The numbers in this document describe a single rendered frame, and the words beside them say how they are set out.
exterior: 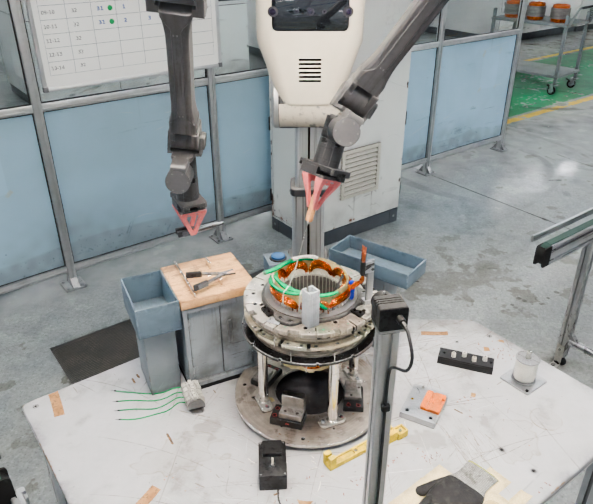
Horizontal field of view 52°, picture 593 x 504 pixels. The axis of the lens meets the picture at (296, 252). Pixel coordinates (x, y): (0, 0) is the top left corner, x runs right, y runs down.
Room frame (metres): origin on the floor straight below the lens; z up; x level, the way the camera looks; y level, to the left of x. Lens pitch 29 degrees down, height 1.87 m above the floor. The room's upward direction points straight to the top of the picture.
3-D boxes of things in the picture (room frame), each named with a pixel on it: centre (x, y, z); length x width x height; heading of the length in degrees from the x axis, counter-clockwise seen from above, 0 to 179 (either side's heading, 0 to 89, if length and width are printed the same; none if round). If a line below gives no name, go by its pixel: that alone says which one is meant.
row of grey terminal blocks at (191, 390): (1.19, 0.27, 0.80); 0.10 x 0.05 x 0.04; 21
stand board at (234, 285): (1.35, 0.23, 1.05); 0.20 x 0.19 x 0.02; 116
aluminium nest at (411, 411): (1.16, -0.33, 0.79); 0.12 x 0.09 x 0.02; 152
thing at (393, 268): (1.46, -0.22, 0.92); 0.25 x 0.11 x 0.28; 53
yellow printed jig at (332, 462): (1.02, -0.17, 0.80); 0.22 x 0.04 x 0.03; 120
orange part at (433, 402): (1.16, -0.35, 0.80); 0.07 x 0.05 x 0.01; 152
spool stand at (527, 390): (1.26, -0.62, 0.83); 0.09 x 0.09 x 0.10; 37
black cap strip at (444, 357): (1.34, -0.48, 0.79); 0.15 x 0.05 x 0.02; 70
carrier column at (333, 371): (1.09, -0.09, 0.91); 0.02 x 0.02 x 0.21
